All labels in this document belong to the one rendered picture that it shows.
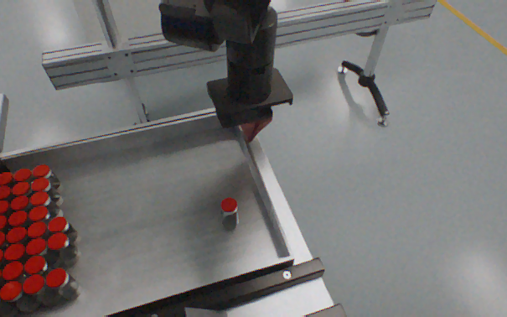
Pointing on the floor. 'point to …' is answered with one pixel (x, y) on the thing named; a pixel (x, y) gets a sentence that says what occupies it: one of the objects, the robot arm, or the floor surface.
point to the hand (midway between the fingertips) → (248, 136)
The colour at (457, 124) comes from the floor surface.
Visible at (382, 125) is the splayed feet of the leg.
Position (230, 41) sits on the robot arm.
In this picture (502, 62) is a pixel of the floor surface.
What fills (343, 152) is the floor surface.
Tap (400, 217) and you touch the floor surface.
